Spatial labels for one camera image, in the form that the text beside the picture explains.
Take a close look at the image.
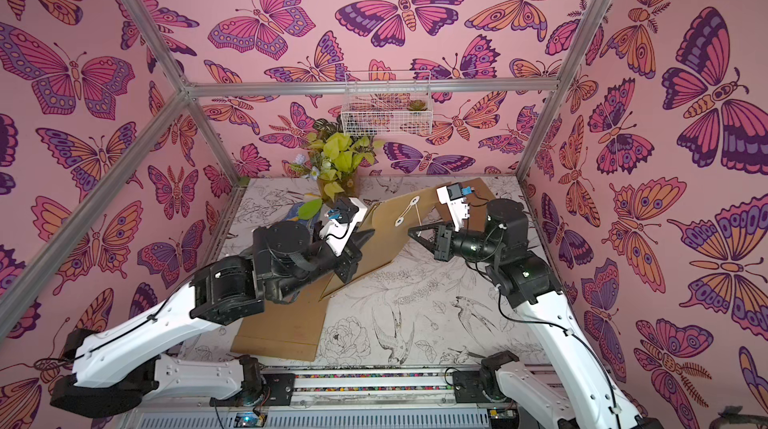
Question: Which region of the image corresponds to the kraft file bag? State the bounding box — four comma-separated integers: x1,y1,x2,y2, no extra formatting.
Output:
460,178,496,232
230,234,337,362
320,186,439,301

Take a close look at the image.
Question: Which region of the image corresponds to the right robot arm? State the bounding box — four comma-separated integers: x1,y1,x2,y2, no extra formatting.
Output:
408,199,661,428

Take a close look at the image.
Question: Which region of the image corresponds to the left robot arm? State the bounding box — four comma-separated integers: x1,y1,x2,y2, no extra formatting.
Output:
50,221,375,419

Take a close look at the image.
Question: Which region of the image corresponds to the glass vase with plants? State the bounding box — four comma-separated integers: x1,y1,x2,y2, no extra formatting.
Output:
289,118,384,203

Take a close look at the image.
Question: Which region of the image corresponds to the green item in basket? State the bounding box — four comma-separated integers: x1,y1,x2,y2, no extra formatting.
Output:
407,100,427,112

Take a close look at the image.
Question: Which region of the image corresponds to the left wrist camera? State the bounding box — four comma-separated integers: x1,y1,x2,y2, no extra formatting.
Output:
319,197,368,256

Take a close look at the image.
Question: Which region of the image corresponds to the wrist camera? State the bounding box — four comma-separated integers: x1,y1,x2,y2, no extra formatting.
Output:
319,197,368,256
436,183,480,232

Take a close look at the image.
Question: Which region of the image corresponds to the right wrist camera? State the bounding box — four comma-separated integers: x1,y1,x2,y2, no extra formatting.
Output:
436,183,480,232

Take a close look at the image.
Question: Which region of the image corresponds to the white wire basket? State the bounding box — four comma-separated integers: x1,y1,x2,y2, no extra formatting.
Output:
337,69,434,137

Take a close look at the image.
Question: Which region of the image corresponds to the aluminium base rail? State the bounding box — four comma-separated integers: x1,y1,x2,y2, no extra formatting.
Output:
113,365,574,428

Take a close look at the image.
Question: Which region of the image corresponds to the aluminium frame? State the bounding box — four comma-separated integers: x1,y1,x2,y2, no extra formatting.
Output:
1,0,612,336

